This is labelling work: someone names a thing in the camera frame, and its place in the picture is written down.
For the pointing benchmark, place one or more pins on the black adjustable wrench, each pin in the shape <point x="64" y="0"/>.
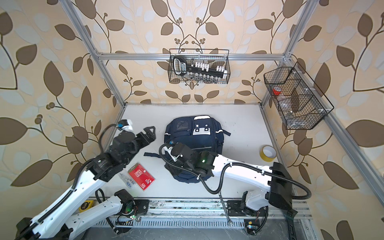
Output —
<point x="290" y="215"/>

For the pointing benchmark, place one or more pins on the yellow tape roll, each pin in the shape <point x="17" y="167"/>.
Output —
<point x="268" y="153"/>

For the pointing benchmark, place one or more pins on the black wire basket right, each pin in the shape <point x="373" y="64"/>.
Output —
<point x="302" y="104"/>

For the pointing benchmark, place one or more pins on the red packaged item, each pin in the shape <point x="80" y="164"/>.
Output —
<point x="141" y="176"/>

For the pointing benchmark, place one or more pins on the clear blister pack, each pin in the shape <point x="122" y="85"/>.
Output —
<point x="127" y="179"/>

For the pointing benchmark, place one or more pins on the black socket set holder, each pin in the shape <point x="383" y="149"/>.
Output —
<point x="194" y="68"/>

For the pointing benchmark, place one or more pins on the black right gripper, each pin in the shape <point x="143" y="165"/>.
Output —
<point x="173" y="159"/>

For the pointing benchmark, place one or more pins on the navy blue backpack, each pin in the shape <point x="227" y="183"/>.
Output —
<point x="197" y="132"/>

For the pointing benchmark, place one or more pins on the black wire basket back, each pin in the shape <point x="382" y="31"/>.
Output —
<point x="207" y="54"/>

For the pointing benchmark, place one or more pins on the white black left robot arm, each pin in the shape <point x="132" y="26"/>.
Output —
<point x="60" y="220"/>

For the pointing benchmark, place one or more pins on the yellow tape measure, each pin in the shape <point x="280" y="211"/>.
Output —
<point x="86" y="205"/>

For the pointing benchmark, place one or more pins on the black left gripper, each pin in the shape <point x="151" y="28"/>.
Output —
<point x="151" y="137"/>

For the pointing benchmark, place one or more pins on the red capped bottle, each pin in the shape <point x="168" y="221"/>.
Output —
<point x="277" y="91"/>

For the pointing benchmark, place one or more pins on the silver combination wrench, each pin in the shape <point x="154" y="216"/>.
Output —
<point x="226" y="212"/>

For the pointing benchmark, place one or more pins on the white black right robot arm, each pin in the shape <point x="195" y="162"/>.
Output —
<point x="274" y="186"/>

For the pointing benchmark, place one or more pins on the black wire basket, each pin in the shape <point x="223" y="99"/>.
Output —
<point x="207" y="54"/>
<point x="302" y="104"/>

